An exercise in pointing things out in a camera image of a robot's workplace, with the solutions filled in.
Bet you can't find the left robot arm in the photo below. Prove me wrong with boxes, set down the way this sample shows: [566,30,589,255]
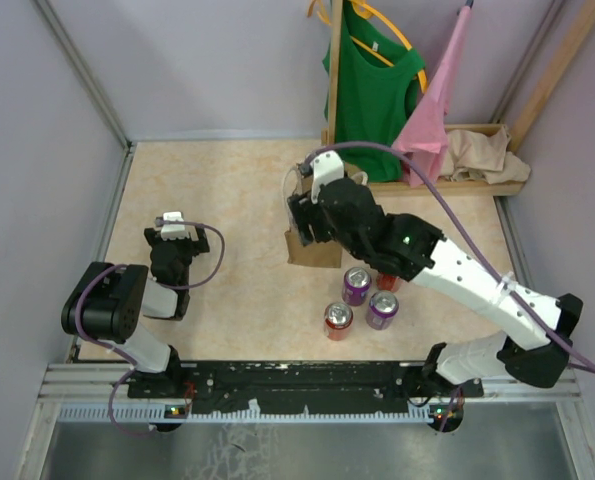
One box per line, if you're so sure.
[61,220,210,397]

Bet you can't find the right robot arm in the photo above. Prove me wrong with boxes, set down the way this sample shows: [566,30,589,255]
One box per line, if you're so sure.
[287,178,583,396]

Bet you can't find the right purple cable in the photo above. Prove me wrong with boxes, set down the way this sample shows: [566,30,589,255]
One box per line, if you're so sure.
[301,141,595,434]

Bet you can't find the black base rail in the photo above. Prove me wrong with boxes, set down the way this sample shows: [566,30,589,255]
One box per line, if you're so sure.
[127,361,455,415]

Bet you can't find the yellow hanger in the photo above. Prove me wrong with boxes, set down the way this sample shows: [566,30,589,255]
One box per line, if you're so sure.
[306,0,428,93]

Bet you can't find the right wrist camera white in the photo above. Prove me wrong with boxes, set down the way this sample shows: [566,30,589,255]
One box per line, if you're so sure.
[298,150,345,204]

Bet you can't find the wooden beam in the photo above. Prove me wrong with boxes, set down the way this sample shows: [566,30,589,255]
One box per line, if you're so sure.
[507,1,595,152]

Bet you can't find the beige crumpled cloth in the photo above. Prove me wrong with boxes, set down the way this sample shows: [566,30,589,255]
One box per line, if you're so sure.
[440,126,531,185]

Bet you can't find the wooden clothes rack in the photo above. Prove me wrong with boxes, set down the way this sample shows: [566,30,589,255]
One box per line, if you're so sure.
[324,1,526,195]

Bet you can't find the purple soda can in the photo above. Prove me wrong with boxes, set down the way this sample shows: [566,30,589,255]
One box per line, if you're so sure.
[342,267,372,306]
[365,290,399,330]

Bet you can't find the pink t-shirt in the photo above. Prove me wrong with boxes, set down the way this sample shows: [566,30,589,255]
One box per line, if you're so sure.
[392,1,473,183]

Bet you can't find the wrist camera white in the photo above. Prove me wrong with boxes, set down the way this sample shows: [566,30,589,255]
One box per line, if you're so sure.
[298,150,345,204]
[155,211,190,241]

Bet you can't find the red soda can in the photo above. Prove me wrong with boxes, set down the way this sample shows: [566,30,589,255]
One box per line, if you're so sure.
[323,302,353,341]
[376,272,402,293]

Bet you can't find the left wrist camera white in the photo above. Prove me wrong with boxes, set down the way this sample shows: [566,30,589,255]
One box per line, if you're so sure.
[155,211,190,241]

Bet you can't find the green t-shirt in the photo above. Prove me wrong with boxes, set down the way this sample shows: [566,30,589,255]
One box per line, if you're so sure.
[321,4,427,184]

